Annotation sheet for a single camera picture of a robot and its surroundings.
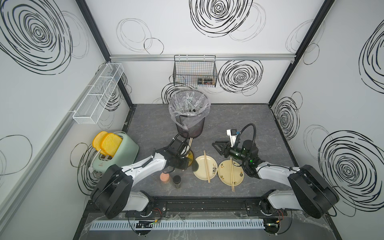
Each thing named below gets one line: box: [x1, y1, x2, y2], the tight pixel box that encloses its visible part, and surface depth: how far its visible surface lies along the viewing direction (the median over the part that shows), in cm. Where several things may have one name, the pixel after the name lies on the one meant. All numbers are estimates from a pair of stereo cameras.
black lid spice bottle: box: [173, 175, 182, 189], surface depth 75 cm
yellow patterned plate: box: [185, 149, 195, 168], surface depth 93 cm
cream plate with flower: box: [193, 155, 218, 181], surface depth 88 cm
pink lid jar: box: [159, 172, 173, 189], surface depth 75 cm
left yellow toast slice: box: [92, 131, 108, 155], surface depth 76 cm
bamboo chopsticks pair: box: [229, 157, 235, 192], surface depth 82 cm
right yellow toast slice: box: [101, 133, 123, 157], surface depth 77 cm
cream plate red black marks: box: [217, 159, 244, 187], surface depth 86 cm
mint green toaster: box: [92, 131, 139, 174], surface depth 77 cm
